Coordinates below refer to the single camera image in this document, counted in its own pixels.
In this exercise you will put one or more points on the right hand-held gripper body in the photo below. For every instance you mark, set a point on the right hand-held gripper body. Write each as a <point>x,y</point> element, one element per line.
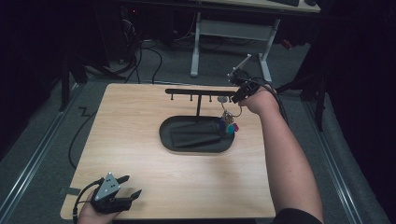
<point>246,82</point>

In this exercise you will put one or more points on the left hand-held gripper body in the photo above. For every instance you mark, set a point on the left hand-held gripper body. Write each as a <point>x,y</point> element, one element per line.
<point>107,193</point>

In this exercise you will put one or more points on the key bunch with coloured tags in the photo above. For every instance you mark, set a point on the key bunch with coloured tags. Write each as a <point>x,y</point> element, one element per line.
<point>229,126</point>

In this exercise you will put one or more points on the black wallet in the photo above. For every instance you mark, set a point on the black wallet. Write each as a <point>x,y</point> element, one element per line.
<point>196,133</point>

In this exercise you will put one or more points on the black key rack with tray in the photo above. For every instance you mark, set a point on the black key rack with tray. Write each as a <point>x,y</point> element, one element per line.
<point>193,137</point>

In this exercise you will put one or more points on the person's right hand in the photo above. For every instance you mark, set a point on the person's right hand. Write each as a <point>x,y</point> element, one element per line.
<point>260,101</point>

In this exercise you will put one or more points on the person's left hand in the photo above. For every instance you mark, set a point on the person's left hand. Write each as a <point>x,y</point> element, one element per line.
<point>90,216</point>

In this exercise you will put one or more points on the grey round table grommet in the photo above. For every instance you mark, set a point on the grey round table grommet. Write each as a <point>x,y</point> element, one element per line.
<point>222,99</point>

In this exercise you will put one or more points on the black tape strip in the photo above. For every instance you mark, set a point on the black tape strip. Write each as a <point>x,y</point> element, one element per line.
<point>70,191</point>

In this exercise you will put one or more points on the black metal stand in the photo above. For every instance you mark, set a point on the black metal stand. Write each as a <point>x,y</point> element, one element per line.
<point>320,99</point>
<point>64,81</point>

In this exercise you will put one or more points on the black keyboard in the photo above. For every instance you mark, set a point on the black keyboard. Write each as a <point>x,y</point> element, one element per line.
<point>285,2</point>

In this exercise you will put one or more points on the dark computer tower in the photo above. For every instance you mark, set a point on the dark computer tower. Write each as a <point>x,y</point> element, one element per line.
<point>127,28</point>

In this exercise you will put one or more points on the person's dark sleeve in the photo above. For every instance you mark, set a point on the person's dark sleeve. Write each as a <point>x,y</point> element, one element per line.
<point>297,217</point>

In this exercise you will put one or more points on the grey metal frame desk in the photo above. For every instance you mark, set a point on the grey metal frame desk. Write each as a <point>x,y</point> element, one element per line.
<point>232,29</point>

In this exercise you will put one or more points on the metal floor rail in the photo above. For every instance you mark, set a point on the metal floor rail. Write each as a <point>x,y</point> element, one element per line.
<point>334,168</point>
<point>34,158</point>

